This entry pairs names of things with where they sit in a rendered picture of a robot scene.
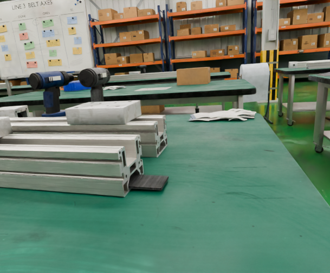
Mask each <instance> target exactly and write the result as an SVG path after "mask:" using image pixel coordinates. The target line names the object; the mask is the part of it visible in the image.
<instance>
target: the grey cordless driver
mask: <svg viewBox="0 0 330 273"><path fill-rule="evenodd" d="M110 76H111V75H110V72H109V71H108V70H107V69H105V68H87V69H83V70H82V71H80V73H79V81H80V83H81V84H82V85H83V86H84V87H91V90H90V97H91V102H104V100H103V88H102V87H104V86H105V83H107V82H109V80H110Z"/></svg>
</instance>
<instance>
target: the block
mask: <svg viewBox="0 0 330 273"><path fill-rule="evenodd" d="M5 116H8V117H10V118H29V117H30V115H29V111H28V106H27V105H26V106H10V107H2V108H0V117H5Z"/></svg>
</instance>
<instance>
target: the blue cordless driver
mask: <svg viewBox="0 0 330 273"><path fill-rule="evenodd" d="M74 78H77V76H73V75H72V74H69V73H67V72H65V71H45V72H38V73H32V74H30V76H29V83H30V85H31V87H33V88H34V89H45V91H44V92H43V103H44V107H45V108H46V113H44V114H42V117H64V116H66V113H65V110H60V101H59V96H60V89H59V87H61V86H67V85H68V84H69V83H70V82H72V81H73V80H74Z"/></svg>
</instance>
